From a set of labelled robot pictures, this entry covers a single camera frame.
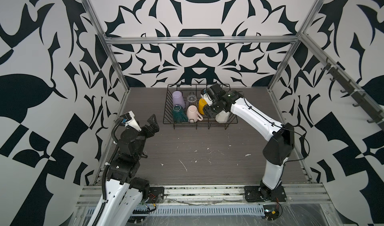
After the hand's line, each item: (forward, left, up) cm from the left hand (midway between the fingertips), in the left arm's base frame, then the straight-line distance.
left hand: (146, 116), depth 69 cm
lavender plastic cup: (+24, -13, -16) cm, 31 cm away
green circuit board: (-36, -57, -30) cm, 74 cm away
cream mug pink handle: (+13, -22, -20) cm, 32 cm away
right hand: (+11, -32, -10) cm, 35 cm away
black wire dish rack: (+44, -17, -28) cm, 55 cm away
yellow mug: (+20, -27, -18) cm, 38 cm away
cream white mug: (+11, -40, -19) cm, 45 cm away
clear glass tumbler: (+26, -22, -18) cm, 38 cm away
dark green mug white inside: (+13, -13, -19) cm, 26 cm away
